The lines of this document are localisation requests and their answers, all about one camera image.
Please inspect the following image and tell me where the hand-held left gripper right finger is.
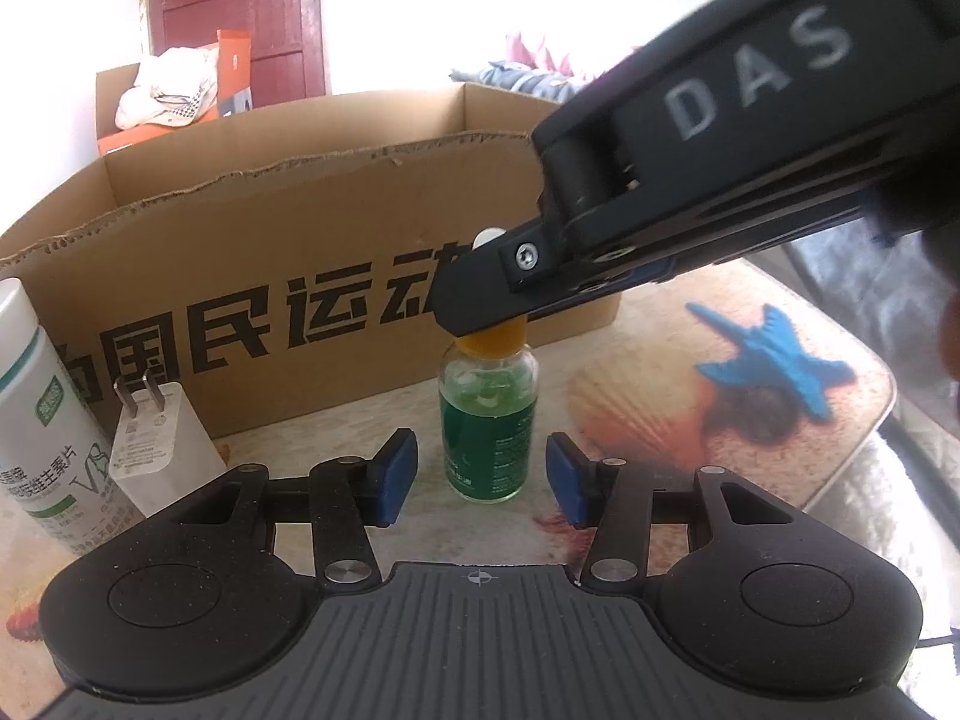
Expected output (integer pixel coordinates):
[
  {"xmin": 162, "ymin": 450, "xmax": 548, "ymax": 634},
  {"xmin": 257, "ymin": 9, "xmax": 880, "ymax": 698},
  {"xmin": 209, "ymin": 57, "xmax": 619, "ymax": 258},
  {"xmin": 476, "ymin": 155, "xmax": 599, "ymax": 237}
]
[{"xmin": 546, "ymin": 433, "xmax": 807, "ymax": 592}]

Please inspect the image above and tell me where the printed seashell mat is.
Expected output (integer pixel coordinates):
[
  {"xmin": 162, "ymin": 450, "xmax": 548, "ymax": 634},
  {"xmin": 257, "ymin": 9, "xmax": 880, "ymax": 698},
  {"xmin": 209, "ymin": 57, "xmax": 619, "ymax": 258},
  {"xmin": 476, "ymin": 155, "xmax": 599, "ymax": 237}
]
[{"xmin": 0, "ymin": 259, "xmax": 899, "ymax": 650}]

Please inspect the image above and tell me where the orange cardboard box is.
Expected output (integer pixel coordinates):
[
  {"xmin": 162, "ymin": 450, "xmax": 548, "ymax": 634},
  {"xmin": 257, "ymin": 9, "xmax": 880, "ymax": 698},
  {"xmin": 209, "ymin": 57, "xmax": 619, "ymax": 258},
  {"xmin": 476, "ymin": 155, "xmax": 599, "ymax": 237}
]
[{"xmin": 96, "ymin": 30, "xmax": 256, "ymax": 158}]

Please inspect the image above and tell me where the grey blanket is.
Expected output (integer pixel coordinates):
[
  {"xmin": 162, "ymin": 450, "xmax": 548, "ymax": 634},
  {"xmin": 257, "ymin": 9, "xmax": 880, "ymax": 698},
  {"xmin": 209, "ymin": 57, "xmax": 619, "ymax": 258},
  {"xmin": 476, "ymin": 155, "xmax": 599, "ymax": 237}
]
[{"xmin": 450, "ymin": 60, "xmax": 593, "ymax": 102}]

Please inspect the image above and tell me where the brown cardboard box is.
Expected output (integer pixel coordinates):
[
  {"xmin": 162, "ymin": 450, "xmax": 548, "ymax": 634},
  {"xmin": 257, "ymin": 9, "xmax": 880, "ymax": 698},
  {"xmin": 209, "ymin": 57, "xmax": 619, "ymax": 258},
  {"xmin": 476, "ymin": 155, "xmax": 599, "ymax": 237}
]
[{"xmin": 0, "ymin": 82, "xmax": 623, "ymax": 458}]

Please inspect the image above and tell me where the white plug charger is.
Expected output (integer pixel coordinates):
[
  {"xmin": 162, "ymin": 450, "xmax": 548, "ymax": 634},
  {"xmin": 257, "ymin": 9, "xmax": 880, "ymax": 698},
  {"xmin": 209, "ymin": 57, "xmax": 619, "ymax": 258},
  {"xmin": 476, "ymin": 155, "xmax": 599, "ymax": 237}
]
[{"xmin": 109, "ymin": 375, "xmax": 226, "ymax": 518}]

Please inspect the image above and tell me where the pink printed cloth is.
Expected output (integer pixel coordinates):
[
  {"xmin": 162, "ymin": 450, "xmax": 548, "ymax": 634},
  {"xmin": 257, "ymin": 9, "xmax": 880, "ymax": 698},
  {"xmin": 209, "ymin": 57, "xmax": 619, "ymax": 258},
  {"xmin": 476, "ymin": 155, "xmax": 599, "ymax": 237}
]
[{"xmin": 504, "ymin": 30, "xmax": 597, "ymax": 80}]

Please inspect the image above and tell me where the green liquid bottle orange cap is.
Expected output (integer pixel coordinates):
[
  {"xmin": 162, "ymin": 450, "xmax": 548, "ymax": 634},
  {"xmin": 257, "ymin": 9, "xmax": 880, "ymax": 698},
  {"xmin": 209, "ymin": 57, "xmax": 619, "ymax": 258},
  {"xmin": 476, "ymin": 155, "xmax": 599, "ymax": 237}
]
[{"xmin": 439, "ymin": 229, "xmax": 539, "ymax": 502}]

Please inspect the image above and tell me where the blue toy plane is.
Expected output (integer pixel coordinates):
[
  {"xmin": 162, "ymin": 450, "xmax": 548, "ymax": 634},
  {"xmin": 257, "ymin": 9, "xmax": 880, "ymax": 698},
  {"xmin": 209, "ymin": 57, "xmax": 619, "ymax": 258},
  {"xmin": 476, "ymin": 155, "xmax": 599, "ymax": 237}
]
[{"xmin": 686, "ymin": 304, "xmax": 856, "ymax": 425}]

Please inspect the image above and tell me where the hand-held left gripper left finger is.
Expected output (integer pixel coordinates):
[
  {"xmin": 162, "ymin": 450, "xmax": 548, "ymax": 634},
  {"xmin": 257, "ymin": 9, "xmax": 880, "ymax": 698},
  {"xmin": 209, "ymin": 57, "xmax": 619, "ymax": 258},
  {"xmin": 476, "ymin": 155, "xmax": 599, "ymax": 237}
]
[{"xmin": 154, "ymin": 427, "xmax": 419, "ymax": 592}]

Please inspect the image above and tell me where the cream crumpled cloth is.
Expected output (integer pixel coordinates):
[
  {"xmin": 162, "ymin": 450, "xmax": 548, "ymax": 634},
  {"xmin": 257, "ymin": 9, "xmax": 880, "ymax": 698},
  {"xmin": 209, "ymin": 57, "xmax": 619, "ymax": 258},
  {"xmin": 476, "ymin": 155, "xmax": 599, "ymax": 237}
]
[{"xmin": 114, "ymin": 47, "xmax": 220, "ymax": 130}]

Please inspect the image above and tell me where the white pill bottle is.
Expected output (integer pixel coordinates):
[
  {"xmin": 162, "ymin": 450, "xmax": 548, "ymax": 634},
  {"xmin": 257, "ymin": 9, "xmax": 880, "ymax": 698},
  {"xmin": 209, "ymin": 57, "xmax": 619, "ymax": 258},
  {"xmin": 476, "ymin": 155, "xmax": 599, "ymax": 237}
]
[{"xmin": 0, "ymin": 277, "xmax": 113, "ymax": 557}]

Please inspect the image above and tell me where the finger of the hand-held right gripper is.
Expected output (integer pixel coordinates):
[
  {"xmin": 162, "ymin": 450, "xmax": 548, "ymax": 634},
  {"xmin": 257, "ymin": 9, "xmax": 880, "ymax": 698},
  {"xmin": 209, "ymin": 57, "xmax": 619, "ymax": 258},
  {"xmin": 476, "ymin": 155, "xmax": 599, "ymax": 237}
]
[{"xmin": 433, "ymin": 216, "xmax": 674, "ymax": 338}]

